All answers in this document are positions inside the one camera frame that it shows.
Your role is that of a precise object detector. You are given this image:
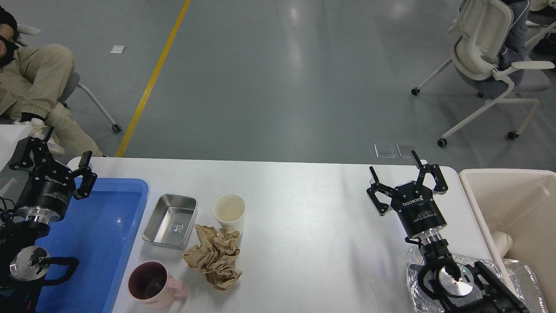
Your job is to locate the seated person in blue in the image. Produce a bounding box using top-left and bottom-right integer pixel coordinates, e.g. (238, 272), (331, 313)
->
(458, 0), (530, 99)

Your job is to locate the white paper cup in bin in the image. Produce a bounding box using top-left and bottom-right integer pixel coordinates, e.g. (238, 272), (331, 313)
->
(491, 231), (513, 258)

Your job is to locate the blue plastic tray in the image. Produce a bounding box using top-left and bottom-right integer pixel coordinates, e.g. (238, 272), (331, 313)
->
(36, 178), (149, 313)

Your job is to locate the white office chair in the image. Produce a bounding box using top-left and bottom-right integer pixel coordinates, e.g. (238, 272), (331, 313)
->
(411, 0), (555, 147)

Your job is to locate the seated person in khaki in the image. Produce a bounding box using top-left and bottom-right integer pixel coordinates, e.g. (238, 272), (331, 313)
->
(0, 8), (103, 157)

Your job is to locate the aluminium foil tray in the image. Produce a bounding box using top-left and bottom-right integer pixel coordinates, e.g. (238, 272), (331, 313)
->
(407, 246), (548, 313)

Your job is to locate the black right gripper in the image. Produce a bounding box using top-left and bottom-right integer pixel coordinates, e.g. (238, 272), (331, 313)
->
(366, 150), (448, 239)

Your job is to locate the crumpled brown paper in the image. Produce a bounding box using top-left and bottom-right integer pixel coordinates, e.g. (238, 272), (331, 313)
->
(182, 224), (242, 291)

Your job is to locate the stainless steel rectangular tin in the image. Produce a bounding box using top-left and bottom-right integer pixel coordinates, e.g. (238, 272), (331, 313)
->
(142, 194), (197, 250)

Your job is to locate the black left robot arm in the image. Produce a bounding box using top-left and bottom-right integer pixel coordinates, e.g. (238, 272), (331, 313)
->
(1, 127), (98, 313)

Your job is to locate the beige plastic bin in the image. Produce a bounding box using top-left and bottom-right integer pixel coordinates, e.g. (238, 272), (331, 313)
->
(459, 169), (556, 313)

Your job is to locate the white side table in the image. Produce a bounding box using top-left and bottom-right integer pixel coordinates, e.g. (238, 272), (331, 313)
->
(0, 124), (30, 171)

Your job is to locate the pink mug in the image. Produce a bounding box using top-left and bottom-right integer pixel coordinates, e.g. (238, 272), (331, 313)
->
(127, 260), (189, 310)

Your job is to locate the grey office chair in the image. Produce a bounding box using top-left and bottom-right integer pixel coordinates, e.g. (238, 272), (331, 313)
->
(14, 24), (122, 133)

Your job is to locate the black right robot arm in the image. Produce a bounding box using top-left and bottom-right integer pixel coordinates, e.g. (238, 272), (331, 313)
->
(367, 150), (528, 313)

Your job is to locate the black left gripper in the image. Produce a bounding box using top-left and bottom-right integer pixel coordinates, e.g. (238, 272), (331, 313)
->
(9, 127), (98, 222)

